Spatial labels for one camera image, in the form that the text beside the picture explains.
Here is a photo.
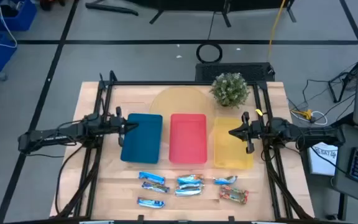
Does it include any round yellow placemat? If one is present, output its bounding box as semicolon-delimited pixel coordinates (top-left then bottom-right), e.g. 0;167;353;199
149;86;216;146

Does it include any small green potted plant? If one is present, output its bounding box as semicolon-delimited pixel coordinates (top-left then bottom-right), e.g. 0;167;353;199
209;72;250;109

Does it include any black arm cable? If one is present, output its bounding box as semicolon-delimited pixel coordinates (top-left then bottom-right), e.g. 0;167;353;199
54;144;85;215

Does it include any grey desk with keyboard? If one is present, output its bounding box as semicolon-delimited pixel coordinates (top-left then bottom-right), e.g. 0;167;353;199
333;124;358;208

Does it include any black metal table frame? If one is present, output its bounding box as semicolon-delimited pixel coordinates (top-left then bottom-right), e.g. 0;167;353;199
54;70;315;223

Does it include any black bar on floor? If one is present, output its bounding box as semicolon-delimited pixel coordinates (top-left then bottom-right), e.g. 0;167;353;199
85;2;139;17

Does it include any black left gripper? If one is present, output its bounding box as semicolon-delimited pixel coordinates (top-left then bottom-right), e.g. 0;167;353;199
104;106;139;147

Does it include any yellow hanging cable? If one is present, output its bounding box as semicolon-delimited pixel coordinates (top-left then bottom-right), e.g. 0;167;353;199
267;0;287;62

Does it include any yellow plastic bin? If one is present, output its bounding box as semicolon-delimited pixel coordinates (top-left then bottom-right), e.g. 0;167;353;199
213;116;255;170

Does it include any black perforated computer case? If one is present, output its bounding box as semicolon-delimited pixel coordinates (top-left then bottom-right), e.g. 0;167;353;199
195;62;275;82

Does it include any blue granola bar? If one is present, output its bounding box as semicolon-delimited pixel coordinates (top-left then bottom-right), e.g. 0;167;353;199
213;175;238;185
177;182;204;190
137;197;166;209
177;174;204;185
138;171;166;185
174;187;203;197
141;181;170;194

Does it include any coiled black cable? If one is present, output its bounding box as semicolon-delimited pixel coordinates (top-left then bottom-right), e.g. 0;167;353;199
196;42;223;64

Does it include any black room divider panel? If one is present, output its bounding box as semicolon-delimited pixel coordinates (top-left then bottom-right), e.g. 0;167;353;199
126;0;297;28

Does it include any red plastic bin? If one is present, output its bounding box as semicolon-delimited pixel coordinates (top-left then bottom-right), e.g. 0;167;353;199
168;113;208;165

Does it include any yellow plug with white cable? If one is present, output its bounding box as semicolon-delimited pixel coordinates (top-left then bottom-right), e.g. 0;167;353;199
290;108;328;126

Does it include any blue plastic bin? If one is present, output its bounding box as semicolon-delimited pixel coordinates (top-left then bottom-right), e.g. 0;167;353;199
120;113;163;165

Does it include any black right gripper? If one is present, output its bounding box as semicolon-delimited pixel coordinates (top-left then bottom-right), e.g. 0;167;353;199
228;111;263;154

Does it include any white printed paper sign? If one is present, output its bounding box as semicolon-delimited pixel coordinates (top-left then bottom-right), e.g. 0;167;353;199
308;142;339;177

